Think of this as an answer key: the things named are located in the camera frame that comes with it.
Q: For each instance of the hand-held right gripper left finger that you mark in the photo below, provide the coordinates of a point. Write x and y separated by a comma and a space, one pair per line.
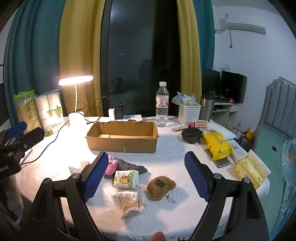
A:
94, 175

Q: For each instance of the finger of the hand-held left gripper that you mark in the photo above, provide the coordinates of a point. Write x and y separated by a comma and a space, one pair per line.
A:
16, 129
32, 137

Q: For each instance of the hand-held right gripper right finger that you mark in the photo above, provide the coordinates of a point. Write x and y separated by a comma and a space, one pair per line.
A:
198, 178

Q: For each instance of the pink plush toy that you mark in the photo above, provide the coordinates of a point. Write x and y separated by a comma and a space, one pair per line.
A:
111, 165

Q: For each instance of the duck print tissue packet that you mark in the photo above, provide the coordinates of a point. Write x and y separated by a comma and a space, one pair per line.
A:
126, 179

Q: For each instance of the brown fuzzy pouch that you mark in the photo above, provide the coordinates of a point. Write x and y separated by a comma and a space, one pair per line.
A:
159, 187

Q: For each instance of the cardboard box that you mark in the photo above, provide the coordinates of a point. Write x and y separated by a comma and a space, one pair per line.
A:
122, 144

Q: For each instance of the person's left forearm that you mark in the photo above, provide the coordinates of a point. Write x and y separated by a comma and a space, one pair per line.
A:
10, 197

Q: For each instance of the person's right hand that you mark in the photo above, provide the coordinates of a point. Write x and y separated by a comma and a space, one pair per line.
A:
158, 236

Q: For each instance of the green topped plastic bag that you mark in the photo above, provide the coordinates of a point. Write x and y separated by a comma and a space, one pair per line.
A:
27, 109

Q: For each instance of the grey smartphone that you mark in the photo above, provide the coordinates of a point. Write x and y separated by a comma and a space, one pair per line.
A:
222, 163

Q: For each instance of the paper cups package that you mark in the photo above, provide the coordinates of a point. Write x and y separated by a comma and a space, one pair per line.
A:
49, 109

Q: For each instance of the grey dotted sock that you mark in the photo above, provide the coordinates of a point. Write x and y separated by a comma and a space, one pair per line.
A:
129, 166

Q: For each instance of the white textured tablecloth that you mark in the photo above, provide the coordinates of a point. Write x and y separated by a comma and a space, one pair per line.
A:
166, 162

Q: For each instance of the yellow wet wipes pack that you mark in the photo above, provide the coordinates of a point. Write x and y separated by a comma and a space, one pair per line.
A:
217, 144

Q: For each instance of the black round pouch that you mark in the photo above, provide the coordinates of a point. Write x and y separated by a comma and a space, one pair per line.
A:
190, 135

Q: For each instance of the bag of cotton swabs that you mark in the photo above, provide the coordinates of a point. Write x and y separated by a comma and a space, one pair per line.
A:
129, 201

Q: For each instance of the white lamp base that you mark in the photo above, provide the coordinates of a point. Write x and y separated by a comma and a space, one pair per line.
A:
77, 120

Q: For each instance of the white papers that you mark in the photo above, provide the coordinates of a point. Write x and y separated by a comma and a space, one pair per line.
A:
238, 148

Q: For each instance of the brown flat stick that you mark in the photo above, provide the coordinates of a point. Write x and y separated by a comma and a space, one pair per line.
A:
180, 129

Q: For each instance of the dotted sticker card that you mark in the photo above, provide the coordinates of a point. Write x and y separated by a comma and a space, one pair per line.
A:
201, 125

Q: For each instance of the white charger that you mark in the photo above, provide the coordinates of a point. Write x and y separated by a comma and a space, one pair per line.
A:
111, 113

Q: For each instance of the white plastic basket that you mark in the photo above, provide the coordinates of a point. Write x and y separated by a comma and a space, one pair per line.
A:
188, 113

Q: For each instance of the flat blue white box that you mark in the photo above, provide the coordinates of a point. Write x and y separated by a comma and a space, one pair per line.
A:
133, 117

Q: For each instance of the steel tumbler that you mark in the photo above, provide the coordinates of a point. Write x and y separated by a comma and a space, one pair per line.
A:
205, 109

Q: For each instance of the white side desk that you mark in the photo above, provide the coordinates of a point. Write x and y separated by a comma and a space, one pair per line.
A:
225, 113

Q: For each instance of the green bed sheet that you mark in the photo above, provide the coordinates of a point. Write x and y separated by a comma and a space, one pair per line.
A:
268, 146

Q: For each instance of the clear water bottle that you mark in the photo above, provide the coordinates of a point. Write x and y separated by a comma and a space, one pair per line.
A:
161, 111

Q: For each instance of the blue white packets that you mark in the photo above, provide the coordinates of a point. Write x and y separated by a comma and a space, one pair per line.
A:
182, 98

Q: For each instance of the teal curtain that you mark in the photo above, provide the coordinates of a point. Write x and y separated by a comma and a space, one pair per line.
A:
34, 46
204, 30

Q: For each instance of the blue printed blanket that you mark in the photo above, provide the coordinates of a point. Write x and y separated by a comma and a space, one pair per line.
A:
289, 185

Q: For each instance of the black monitor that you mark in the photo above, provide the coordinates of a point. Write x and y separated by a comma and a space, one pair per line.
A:
211, 81
233, 85

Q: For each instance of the grey padded headboard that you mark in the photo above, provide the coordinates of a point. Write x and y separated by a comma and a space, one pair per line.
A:
279, 104

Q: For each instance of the yellow curtain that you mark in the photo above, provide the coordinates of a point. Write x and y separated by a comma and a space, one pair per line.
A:
188, 46
78, 34

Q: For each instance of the dark window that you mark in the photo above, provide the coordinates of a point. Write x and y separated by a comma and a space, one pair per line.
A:
138, 46

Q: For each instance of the white air conditioner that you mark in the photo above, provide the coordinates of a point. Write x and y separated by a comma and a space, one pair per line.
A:
245, 27

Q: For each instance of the white wall socket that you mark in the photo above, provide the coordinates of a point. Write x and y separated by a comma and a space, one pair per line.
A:
228, 67

